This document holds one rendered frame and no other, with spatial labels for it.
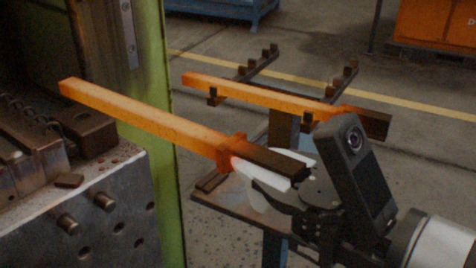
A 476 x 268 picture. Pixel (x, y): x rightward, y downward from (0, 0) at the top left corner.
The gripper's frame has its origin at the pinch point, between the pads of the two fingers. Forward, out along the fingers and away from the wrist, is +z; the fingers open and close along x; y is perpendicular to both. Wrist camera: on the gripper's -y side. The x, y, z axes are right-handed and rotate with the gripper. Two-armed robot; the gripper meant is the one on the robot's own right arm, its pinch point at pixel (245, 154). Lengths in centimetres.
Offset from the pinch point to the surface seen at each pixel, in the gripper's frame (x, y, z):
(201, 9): 277, 99, 279
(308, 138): 57, 38, 23
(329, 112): 30.9, 10.5, 4.9
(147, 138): 26, 34, 56
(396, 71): 290, 119, 77
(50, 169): -6.1, 18.2, 41.9
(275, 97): 29.5, 10.2, 16.0
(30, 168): -9.4, 15.9, 41.9
